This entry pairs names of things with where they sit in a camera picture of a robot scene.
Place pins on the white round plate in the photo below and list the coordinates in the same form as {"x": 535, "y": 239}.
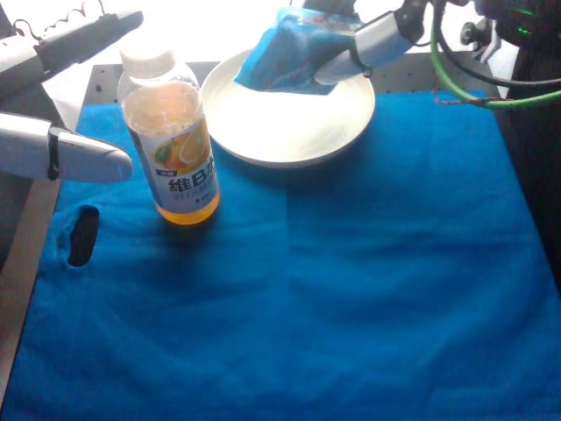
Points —
{"x": 285, "y": 127}

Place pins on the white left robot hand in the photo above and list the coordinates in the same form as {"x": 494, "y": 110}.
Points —
{"x": 83, "y": 158}

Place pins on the orange juice bottle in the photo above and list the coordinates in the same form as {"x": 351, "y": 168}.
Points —
{"x": 175, "y": 153}

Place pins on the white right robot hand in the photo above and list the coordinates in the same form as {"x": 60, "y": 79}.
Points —
{"x": 377, "y": 39}

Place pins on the blue plastic snack bag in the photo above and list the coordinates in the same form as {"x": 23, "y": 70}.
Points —
{"x": 289, "y": 57}

